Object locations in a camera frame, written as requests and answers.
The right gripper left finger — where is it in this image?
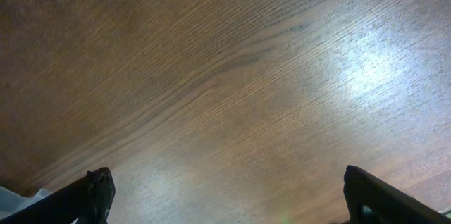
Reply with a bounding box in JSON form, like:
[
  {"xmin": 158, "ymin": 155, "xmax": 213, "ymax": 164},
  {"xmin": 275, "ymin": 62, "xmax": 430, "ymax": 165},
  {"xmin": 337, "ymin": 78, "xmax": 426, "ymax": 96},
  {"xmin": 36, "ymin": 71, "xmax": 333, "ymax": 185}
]
[{"xmin": 1, "ymin": 167, "xmax": 116, "ymax": 224}]

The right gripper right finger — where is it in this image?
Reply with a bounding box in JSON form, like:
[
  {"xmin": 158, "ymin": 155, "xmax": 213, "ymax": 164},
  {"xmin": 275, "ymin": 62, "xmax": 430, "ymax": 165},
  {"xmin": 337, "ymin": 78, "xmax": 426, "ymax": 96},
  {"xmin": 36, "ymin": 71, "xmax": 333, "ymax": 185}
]
[{"xmin": 343, "ymin": 166, "xmax": 450, "ymax": 224}]

